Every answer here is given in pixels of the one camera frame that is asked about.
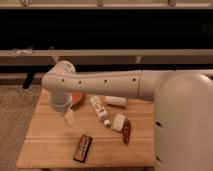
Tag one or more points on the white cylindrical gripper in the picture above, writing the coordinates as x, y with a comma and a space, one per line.
61, 102

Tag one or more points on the white plastic bottle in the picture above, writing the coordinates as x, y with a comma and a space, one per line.
100, 111

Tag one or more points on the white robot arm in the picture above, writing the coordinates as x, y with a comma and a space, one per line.
183, 107

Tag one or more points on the orange ceramic bowl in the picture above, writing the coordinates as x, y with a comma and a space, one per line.
77, 98

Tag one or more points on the wooden table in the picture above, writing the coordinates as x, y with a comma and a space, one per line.
51, 143

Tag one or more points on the dark chocolate bar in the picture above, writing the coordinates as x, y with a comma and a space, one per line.
82, 148

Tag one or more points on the white paper cup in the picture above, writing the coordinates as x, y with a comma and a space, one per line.
116, 101

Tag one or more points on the small white box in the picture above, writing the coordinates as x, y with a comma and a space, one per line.
118, 123

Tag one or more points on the brown snack packet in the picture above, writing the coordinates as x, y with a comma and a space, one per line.
126, 132

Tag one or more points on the white window rail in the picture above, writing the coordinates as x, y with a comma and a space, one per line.
98, 57

